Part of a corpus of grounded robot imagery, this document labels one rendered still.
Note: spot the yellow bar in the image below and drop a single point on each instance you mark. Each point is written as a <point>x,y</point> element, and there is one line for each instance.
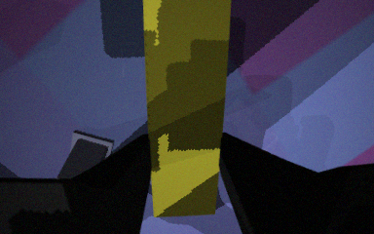
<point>186,45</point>

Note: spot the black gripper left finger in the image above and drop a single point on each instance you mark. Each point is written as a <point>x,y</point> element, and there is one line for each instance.
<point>108,198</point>

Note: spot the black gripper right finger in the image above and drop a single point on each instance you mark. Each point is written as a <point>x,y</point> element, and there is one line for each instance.
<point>271,195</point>

